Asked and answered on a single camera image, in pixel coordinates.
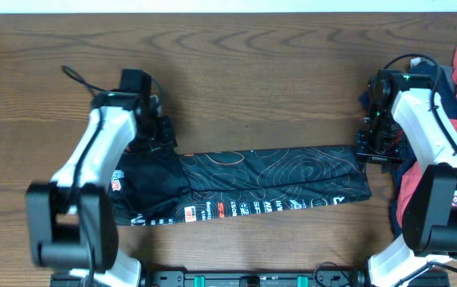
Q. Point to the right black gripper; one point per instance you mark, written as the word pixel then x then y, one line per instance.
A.
pixel 364 153

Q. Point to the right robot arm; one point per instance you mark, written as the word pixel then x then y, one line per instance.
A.
pixel 407 106

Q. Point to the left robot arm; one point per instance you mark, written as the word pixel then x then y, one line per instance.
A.
pixel 70 217

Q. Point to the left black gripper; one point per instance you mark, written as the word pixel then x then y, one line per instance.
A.
pixel 163 135

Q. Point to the black orange-patterned jersey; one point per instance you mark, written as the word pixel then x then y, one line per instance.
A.
pixel 163 187

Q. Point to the navy blue garment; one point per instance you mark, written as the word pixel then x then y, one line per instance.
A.
pixel 407 173

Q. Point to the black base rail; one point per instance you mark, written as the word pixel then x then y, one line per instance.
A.
pixel 323 277

